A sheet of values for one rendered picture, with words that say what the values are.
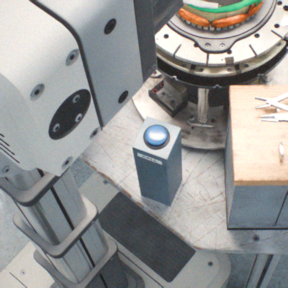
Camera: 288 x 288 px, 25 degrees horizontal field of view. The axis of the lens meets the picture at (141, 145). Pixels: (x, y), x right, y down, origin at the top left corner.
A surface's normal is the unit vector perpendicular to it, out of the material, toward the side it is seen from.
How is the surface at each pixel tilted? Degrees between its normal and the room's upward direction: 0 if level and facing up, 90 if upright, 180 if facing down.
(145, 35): 90
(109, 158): 0
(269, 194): 90
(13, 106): 90
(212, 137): 0
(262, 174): 0
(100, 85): 90
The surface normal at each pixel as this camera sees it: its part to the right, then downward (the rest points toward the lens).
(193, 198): -0.07, -0.42
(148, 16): 0.76, 0.56
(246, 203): -0.01, 0.91
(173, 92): -0.73, 0.64
